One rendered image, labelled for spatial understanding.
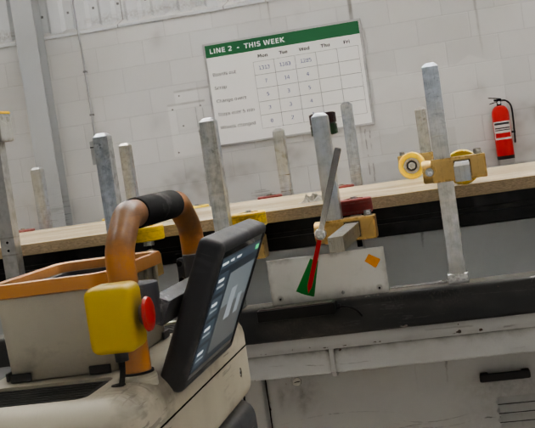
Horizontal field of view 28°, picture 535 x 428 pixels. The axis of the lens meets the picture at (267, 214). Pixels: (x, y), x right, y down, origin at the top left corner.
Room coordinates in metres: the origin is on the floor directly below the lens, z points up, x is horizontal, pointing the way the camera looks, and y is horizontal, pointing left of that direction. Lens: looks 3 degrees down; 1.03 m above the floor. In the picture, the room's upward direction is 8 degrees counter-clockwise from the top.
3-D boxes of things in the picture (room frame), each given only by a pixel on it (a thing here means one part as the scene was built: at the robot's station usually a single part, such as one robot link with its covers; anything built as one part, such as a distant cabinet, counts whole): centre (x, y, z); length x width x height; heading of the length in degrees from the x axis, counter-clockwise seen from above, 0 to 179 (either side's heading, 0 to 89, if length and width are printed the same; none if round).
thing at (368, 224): (2.34, -0.17, 0.85); 0.14 x 0.06 x 0.05; 79
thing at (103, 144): (2.43, 0.35, 0.90); 0.04 x 0.04 x 0.48; 79
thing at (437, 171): (2.29, -0.41, 0.95); 0.14 x 0.06 x 0.05; 79
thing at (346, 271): (2.32, -0.11, 0.75); 0.26 x 0.01 x 0.10; 79
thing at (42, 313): (1.30, 0.24, 0.87); 0.23 x 0.15 x 0.11; 169
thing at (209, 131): (2.39, 0.10, 0.89); 0.04 x 0.04 x 0.48; 79
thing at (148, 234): (2.52, 0.29, 0.85); 0.08 x 0.08 x 0.11
